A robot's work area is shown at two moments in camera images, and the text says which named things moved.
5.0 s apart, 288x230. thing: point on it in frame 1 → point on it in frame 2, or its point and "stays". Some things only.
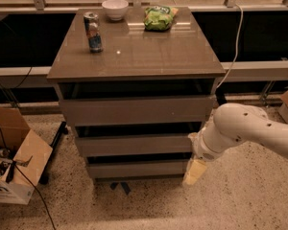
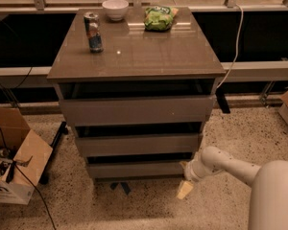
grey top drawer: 137,110 stays
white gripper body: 202,149 → 191,172
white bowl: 115,9 stays
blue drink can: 93,32 stays
